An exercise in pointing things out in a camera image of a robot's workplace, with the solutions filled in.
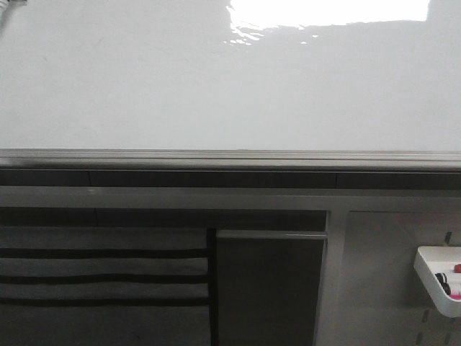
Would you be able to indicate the white glossy whiteboard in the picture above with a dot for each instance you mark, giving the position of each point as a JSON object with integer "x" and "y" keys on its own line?
{"x": 227, "y": 75}

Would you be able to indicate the dark grey cabinet panel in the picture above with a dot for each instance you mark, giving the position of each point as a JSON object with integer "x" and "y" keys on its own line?
{"x": 268, "y": 283}

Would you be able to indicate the white pegboard panel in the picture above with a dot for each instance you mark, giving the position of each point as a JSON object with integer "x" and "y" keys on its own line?
{"x": 374, "y": 296}

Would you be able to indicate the black clip in tray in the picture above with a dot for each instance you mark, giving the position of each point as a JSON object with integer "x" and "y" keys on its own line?
{"x": 442, "y": 278}

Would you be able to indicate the grey aluminium whiteboard frame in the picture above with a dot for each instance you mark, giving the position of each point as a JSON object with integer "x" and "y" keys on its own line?
{"x": 153, "y": 159}

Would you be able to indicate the white plastic wall tray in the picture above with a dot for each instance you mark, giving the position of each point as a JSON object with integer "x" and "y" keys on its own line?
{"x": 431, "y": 260}

